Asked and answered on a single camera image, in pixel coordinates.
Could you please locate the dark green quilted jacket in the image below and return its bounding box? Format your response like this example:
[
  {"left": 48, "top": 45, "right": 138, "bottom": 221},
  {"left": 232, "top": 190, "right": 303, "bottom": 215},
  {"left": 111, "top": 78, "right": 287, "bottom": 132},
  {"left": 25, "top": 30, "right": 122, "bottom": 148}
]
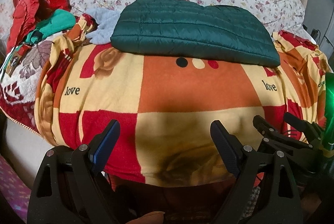
[{"left": 110, "top": 0, "right": 280, "bottom": 67}]

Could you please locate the red clothes pile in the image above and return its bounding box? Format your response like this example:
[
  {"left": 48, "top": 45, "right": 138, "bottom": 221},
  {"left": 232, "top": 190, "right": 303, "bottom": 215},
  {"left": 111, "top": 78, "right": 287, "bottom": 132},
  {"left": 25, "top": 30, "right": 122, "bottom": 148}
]
[{"left": 6, "top": 0, "right": 70, "bottom": 53}]

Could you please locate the red white leaf blanket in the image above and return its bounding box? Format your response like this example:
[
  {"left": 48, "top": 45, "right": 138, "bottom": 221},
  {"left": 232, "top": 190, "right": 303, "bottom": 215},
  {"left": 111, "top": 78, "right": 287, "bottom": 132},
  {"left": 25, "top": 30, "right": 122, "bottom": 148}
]
[{"left": 1, "top": 40, "right": 52, "bottom": 134}]

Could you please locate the red orange love blanket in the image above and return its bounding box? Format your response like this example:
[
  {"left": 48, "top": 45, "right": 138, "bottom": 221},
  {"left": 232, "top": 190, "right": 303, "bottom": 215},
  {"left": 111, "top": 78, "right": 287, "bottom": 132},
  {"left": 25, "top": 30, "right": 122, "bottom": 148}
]
[{"left": 34, "top": 14, "right": 330, "bottom": 187}]

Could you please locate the black power adapter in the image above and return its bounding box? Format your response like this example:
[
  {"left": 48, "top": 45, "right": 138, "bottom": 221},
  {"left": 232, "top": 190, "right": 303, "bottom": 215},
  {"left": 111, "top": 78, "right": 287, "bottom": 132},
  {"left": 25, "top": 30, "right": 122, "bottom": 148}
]
[{"left": 311, "top": 29, "right": 321, "bottom": 41}]

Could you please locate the teal green garment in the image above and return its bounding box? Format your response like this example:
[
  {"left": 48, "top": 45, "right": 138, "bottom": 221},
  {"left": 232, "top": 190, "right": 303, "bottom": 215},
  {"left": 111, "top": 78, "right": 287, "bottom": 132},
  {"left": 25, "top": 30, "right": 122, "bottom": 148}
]
[{"left": 24, "top": 9, "right": 76, "bottom": 46}]

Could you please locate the light blue fleece cloth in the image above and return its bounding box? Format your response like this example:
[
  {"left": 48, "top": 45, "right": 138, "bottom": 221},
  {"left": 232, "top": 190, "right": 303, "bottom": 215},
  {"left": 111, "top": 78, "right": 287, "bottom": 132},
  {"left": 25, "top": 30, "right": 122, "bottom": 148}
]
[{"left": 85, "top": 8, "right": 121, "bottom": 45}]

